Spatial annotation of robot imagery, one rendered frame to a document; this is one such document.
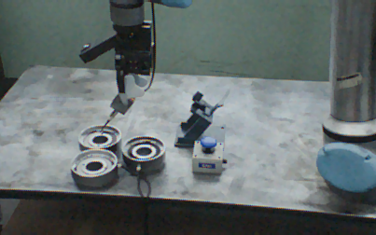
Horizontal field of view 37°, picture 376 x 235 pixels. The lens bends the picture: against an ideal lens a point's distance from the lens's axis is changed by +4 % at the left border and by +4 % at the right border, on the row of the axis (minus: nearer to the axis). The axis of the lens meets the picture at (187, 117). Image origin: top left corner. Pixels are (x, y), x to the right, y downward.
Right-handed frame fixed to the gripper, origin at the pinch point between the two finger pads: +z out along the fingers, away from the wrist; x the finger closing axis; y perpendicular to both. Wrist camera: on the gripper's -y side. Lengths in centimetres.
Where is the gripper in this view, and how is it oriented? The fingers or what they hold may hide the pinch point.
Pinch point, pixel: (124, 99)
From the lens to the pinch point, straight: 134.2
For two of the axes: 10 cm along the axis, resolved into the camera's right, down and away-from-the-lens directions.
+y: 10.0, 0.6, -0.8
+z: -0.1, 8.5, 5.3
